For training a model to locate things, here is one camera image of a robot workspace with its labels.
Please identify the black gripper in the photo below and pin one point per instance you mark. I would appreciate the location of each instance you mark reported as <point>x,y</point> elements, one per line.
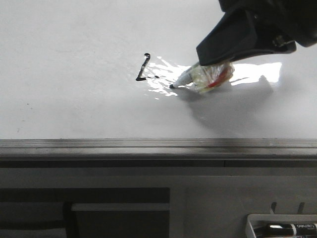
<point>241,34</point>

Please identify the white marker with tape wad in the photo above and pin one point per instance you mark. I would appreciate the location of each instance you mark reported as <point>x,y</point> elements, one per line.
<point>205,78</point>

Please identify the white plastic marker tray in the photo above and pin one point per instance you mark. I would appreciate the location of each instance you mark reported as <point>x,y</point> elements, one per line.
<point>259,220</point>

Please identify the black deli marker in tray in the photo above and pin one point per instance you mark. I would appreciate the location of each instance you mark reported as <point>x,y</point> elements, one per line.
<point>278,229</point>

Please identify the white whiteboard with metal frame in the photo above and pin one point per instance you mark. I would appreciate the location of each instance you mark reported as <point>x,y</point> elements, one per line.
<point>91,78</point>

